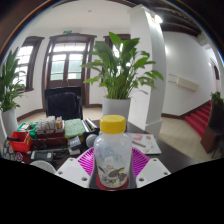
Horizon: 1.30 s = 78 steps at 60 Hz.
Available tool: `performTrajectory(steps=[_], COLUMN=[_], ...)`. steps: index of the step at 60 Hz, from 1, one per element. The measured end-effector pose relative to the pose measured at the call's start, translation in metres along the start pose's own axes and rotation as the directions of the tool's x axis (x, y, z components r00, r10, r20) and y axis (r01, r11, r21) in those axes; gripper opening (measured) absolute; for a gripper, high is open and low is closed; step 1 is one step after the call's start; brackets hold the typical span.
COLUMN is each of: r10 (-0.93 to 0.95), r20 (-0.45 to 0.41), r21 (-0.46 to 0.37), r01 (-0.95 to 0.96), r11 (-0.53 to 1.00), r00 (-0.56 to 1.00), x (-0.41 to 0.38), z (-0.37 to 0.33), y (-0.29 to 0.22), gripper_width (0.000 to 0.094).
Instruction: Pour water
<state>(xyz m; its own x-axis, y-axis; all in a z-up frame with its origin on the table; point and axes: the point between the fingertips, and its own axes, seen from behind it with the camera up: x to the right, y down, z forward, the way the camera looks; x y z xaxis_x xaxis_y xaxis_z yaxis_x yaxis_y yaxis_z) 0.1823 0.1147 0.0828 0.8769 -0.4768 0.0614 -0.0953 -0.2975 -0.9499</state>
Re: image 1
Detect red plastic box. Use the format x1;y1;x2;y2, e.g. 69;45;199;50
7;130;33;154

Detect potted plant in white pot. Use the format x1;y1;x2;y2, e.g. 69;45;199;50
0;46;27;138
81;31;165;130

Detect green box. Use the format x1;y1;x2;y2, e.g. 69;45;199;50
17;121;38;133

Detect brown tray of small bottles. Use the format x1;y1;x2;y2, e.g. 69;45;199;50
34;115;66;146

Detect white wall radiator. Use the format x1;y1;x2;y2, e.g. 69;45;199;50
168;73;200;92

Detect red carpeted stairs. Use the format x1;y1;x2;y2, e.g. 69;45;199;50
184;101;214;138

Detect dark wooden glazed door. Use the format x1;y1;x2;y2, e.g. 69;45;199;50
41;33;98;108

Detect white printed booklet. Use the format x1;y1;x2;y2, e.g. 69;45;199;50
128;132;163;156

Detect green cloth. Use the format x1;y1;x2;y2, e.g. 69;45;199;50
63;118;87;139

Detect clear bottle with yellow cap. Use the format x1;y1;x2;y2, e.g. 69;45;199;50
93;114;133;190

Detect flat round red coaster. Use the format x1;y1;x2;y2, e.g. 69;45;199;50
95;173;130;192

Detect black office chair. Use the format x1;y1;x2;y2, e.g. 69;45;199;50
44;86;84;121

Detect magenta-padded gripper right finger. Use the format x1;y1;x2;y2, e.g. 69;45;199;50
130;147;172;189

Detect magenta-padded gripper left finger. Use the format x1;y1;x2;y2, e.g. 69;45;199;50
54;147;98;189

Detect dark wooden framed window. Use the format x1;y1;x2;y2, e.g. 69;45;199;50
13;35;45;93
103;33;132;60

